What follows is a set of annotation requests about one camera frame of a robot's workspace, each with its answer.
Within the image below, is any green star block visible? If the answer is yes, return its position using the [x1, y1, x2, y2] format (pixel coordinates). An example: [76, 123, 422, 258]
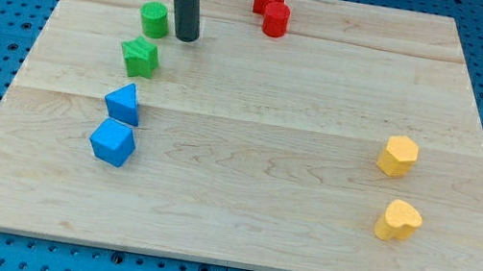
[121, 37, 159, 79]

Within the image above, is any green cylinder block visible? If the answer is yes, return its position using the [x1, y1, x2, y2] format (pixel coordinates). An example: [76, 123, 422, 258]
[140, 1, 169, 38]

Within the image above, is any red cylinder block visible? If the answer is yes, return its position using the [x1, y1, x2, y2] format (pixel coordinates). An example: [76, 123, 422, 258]
[261, 2, 291, 37]

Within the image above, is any blue triangle block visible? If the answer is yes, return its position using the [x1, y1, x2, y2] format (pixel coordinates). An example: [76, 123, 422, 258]
[105, 83, 139, 127]

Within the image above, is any blue cube block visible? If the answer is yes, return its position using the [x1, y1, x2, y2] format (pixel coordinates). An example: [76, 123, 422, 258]
[89, 118, 136, 167]

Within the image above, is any light wooden board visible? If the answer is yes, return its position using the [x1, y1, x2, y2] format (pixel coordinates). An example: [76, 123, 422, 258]
[0, 0, 483, 271]

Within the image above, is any yellow hexagon block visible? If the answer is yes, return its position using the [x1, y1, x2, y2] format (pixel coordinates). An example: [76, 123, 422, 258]
[376, 135, 420, 178]

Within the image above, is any yellow heart block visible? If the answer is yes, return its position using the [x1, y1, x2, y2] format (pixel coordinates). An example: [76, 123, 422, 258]
[374, 199, 423, 241]

